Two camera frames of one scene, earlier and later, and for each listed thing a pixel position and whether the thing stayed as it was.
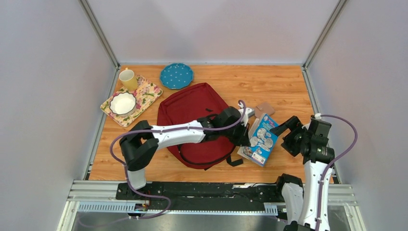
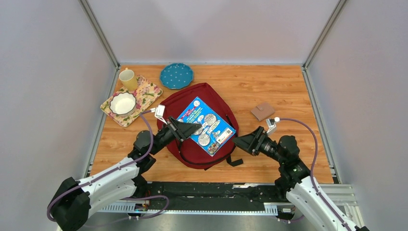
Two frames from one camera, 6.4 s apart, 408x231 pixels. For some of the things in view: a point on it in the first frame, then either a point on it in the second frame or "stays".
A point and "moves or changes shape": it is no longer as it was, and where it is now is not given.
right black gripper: (290, 123) to (251, 142)
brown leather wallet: (262, 109) stays
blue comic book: (262, 141) moves or changes shape
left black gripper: (243, 139) to (184, 129)
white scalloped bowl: (122, 104) stays
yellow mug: (129, 81) stays
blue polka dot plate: (176, 75) stays
